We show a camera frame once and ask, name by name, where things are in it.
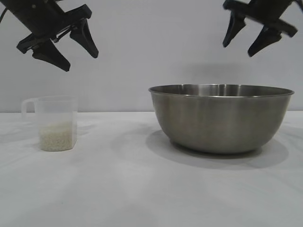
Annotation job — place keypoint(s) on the white rice grains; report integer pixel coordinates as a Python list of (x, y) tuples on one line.
[(55, 137)]

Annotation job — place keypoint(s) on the translucent plastic measuring cup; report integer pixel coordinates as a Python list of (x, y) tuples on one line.
[(59, 111)]

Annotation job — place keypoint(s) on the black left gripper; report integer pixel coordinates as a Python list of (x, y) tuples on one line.
[(40, 21)]

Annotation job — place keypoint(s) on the stainless steel mixing bowl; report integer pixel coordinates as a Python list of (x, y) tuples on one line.
[(220, 123)]

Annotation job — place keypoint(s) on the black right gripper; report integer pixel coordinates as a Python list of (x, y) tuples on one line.
[(258, 10)]

